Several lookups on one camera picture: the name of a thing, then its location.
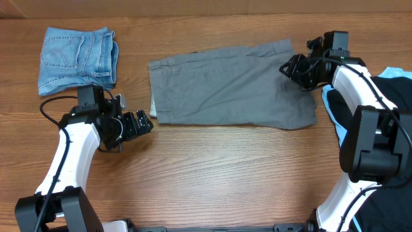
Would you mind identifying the grey cotton shorts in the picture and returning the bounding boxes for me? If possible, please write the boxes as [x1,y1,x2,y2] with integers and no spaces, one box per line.
[149,39,317,130]

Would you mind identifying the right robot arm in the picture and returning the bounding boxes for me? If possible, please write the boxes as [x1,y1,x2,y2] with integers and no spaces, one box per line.
[274,31,411,231]

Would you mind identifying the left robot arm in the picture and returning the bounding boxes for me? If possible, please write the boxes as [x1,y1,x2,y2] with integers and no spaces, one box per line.
[15,85,153,232]

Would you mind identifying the light blue t-shirt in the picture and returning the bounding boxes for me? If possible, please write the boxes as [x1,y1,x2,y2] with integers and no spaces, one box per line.
[322,67,411,232]

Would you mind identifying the folded blue denim shorts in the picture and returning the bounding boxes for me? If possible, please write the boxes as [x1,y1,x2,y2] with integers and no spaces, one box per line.
[37,27,119,96]

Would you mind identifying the black t-shirt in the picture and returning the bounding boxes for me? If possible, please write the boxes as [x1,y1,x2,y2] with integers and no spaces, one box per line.
[315,79,411,231]

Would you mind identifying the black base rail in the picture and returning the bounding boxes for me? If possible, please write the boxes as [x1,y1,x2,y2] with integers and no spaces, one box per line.
[129,222,318,232]

